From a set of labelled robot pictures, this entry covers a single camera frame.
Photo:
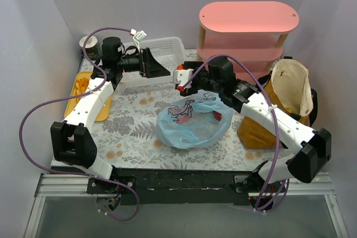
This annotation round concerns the floral table mat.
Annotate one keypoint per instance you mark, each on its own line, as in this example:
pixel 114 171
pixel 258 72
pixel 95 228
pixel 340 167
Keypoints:
pixel 127 138

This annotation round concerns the yellow plastic tray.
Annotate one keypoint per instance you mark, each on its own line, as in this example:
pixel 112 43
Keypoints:
pixel 71 104

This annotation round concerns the red grape bunch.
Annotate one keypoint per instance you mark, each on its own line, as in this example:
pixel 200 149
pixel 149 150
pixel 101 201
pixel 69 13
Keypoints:
pixel 217 116

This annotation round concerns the white plastic basket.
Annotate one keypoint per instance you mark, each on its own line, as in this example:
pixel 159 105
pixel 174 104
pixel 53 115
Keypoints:
pixel 168 51

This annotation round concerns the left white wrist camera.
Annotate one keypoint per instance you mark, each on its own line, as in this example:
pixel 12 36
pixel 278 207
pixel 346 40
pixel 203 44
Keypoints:
pixel 137 37

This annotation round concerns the orange twisted snack food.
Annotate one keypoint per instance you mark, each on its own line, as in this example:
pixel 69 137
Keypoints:
pixel 81 85

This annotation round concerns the yellow canvas tote bag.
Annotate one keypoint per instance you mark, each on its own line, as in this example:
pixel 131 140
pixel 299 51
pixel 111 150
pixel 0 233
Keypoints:
pixel 288 87

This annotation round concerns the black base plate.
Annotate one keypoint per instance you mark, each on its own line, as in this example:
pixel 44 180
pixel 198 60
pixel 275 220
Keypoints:
pixel 174 186

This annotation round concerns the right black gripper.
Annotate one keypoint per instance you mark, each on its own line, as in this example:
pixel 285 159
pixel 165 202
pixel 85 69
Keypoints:
pixel 196 79

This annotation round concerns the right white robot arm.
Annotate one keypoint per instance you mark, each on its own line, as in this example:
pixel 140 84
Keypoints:
pixel 311 149

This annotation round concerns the blue plastic grocery bag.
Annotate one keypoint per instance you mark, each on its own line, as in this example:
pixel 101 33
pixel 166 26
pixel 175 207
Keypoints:
pixel 190 123

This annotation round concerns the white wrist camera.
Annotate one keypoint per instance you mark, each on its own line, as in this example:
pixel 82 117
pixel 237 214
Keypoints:
pixel 181 78
pixel 137 37

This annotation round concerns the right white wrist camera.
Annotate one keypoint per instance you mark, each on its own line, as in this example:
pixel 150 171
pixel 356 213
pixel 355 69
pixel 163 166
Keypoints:
pixel 181 78

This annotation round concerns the pink three-tier shelf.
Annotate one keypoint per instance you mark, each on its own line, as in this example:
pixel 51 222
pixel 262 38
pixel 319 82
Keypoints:
pixel 251 31

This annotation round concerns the dark tape roll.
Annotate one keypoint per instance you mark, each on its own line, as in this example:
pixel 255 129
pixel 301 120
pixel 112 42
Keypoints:
pixel 92 48

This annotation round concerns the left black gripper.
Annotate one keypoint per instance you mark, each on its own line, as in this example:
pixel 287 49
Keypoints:
pixel 143 62

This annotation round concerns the aluminium rail frame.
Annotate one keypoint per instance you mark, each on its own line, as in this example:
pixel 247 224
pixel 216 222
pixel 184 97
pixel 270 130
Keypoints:
pixel 56 185

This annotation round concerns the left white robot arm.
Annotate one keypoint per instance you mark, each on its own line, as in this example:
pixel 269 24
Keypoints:
pixel 72 142

